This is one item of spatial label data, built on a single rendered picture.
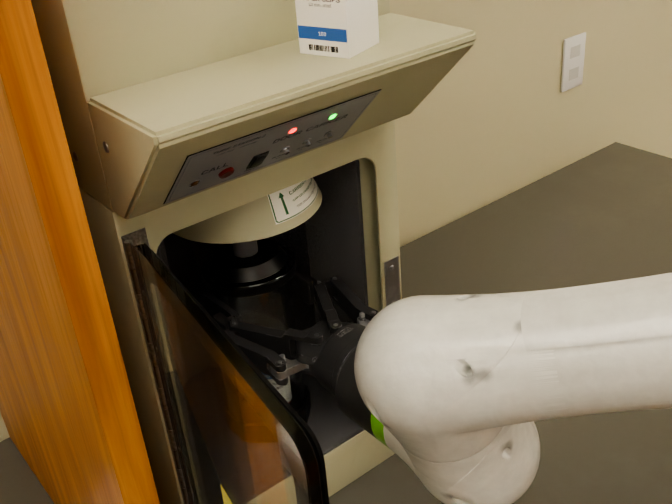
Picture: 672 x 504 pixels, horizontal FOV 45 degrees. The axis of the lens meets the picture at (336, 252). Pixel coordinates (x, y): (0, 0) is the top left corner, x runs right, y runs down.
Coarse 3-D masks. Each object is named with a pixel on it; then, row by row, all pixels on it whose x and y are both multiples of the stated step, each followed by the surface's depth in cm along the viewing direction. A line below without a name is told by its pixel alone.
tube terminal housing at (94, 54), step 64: (64, 0) 59; (128, 0) 62; (192, 0) 66; (256, 0) 69; (384, 0) 78; (64, 64) 64; (128, 64) 64; (192, 64) 68; (64, 128) 69; (384, 128) 84; (256, 192) 77; (384, 192) 88; (384, 256) 91; (128, 320) 75; (384, 448) 104
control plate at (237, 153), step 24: (360, 96) 68; (312, 120) 67; (336, 120) 71; (240, 144) 63; (264, 144) 66; (288, 144) 70; (312, 144) 73; (192, 168) 62; (216, 168) 65; (240, 168) 69; (192, 192) 68
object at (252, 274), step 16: (256, 240) 91; (272, 240) 94; (224, 256) 91; (240, 256) 91; (256, 256) 91; (272, 256) 90; (224, 272) 89; (240, 272) 89; (256, 272) 89; (272, 272) 89
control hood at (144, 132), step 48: (288, 48) 71; (384, 48) 68; (432, 48) 68; (96, 96) 63; (144, 96) 62; (192, 96) 61; (240, 96) 60; (288, 96) 61; (336, 96) 65; (384, 96) 72; (144, 144) 57; (192, 144) 58; (144, 192) 62
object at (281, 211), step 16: (288, 192) 83; (304, 192) 84; (320, 192) 89; (240, 208) 81; (256, 208) 81; (272, 208) 81; (288, 208) 82; (304, 208) 84; (208, 224) 81; (224, 224) 81; (240, 224) 81; (256, 224) 81; (272, 224) 81; (288, 224) 82; (192, 240) 82; (208, 240) 81; (224, 240) 81; (240, 240) 81
